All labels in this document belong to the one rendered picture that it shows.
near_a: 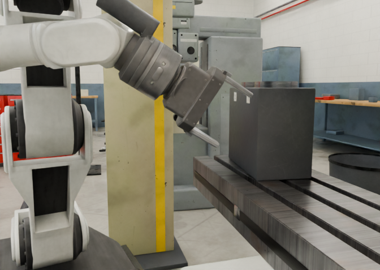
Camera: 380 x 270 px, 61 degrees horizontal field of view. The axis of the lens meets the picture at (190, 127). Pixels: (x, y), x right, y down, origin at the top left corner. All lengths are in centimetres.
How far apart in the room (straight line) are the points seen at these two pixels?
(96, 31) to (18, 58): 14
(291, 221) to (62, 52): 40
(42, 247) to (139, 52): 65
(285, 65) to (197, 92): 723
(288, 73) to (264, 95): 713
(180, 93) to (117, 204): 165
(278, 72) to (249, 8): 341
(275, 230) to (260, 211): 5
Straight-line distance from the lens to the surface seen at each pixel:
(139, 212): 217
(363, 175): 227
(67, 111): 81
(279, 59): 768
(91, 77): 929
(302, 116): 69
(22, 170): 85
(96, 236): 130
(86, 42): 50
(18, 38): 56
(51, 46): 51
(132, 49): 52
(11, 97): 496
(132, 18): 52
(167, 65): 51
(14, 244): 102
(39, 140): 81
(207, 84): 54
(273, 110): 66
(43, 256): 101
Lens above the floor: 111
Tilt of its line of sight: 7 degrees down
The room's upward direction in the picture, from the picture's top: straight up
